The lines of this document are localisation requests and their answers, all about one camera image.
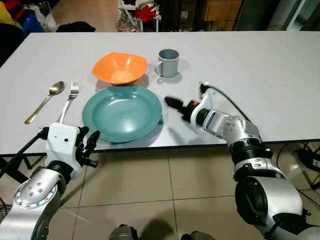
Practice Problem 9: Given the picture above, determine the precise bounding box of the gold metal spoon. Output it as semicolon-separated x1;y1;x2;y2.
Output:
24;81;66;125

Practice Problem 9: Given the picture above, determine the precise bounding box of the silver metal fork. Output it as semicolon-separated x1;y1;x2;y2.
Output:
56;82;80;125

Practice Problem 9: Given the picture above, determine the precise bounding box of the grey ceramic mug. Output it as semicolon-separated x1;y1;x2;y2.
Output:
154;48;180;78

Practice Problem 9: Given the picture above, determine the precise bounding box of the teal green plate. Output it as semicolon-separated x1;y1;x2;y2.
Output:
81;84;163;144

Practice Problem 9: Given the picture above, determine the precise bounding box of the orange plastic bowl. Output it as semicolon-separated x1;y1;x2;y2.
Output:
91;51;148;86

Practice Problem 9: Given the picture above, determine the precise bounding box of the black table leg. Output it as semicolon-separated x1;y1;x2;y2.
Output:
0;156;29;184

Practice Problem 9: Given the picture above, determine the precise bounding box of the grey left robot foot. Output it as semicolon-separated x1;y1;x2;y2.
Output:
109;225;139;240

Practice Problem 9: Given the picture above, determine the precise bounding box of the grey robot foot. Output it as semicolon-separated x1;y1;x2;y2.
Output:
109;225;139;240
181;231;217;240

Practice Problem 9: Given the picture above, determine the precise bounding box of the red cloth bundle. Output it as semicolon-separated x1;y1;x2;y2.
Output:
134;4;159;24

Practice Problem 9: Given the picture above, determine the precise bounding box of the shiny silver foil bag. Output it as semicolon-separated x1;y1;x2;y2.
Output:
117;7;139;32

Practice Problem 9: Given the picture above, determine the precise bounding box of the brown cardboard box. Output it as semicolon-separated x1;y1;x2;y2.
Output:
202;0;244;21

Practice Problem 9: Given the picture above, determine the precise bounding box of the black bag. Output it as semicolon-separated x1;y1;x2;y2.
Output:
56;21;96;33

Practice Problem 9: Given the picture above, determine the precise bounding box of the white plastic bag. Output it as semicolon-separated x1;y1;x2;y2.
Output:
31;4;59;32

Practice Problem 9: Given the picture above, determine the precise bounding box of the blue plastic container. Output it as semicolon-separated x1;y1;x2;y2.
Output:
22;10;44;34

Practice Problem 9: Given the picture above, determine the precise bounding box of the grey right robot foot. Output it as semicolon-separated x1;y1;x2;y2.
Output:
181;231;217;240

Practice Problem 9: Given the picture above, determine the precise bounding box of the yellow cloth item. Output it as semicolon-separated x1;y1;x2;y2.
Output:
0;5;22;29

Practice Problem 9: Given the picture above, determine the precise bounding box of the red bag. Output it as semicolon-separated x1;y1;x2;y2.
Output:
4;0;25;15

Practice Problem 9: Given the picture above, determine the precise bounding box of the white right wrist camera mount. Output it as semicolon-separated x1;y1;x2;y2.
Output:
189;83;213;124

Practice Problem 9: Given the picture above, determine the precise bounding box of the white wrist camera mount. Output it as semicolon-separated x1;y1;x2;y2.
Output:
45;123;84;171
189;83;213;124

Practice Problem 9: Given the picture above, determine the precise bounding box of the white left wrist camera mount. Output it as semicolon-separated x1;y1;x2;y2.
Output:
45;123;84;171

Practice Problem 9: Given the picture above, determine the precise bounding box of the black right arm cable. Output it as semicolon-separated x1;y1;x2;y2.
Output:
201;82;252;125

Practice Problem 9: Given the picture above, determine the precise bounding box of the black floor cable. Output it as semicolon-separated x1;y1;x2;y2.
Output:
275;142;320;206

